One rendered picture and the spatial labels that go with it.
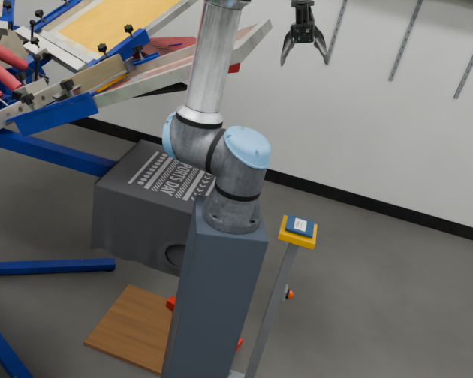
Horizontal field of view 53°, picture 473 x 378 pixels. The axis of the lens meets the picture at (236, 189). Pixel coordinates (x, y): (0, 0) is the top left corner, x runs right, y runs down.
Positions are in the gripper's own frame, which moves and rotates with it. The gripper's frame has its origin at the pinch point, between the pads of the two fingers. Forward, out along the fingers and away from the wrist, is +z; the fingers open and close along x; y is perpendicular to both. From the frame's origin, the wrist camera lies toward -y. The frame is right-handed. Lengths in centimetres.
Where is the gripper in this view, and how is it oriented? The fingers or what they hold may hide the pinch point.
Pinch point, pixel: (304, 65)
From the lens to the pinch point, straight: 161.8
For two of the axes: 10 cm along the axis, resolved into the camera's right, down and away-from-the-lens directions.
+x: 9.7, 0.2, -2.2
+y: -2.1, 4.5, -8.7
